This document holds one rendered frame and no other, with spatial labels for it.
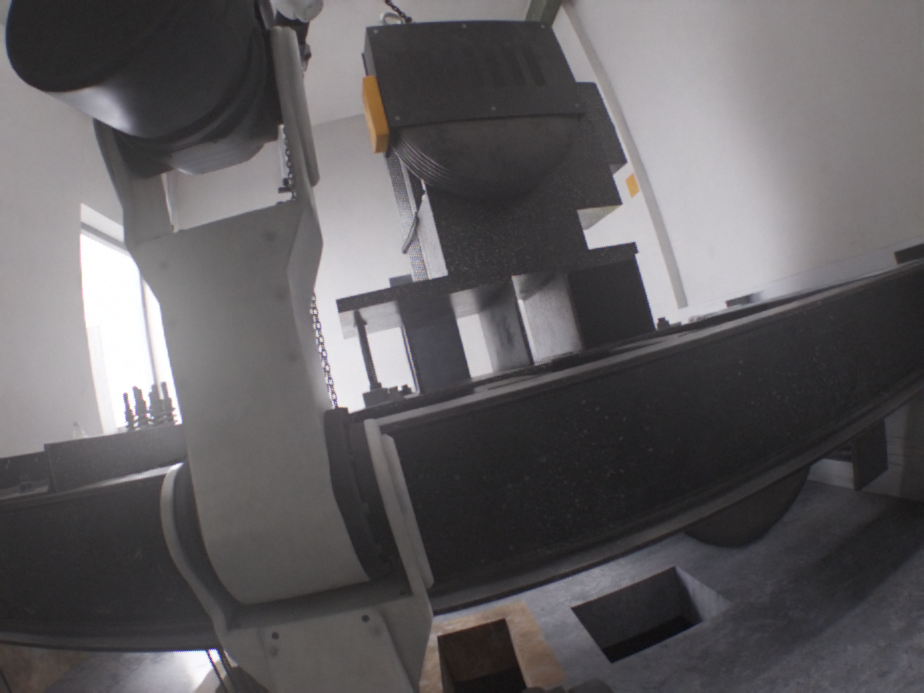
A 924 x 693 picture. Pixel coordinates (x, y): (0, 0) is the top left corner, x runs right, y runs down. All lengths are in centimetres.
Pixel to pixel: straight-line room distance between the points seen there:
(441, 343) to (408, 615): 126
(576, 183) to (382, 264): 243
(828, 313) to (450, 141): 81
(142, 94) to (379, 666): 40
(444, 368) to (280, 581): 128
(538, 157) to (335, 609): 90
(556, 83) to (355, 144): 284
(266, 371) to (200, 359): 5
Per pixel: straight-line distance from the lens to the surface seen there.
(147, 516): 75
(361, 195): 365
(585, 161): 124
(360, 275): 345
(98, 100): 26
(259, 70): 37
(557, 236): 111
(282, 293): 34
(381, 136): 98
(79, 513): 84
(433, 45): 113
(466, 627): 139
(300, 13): 115
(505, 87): 110
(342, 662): 40
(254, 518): 33
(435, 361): 157
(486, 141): 101
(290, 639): 40
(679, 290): 228
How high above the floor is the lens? 70
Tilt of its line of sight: 3 degrees up
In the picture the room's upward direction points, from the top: 14 degrees counter-clockwise
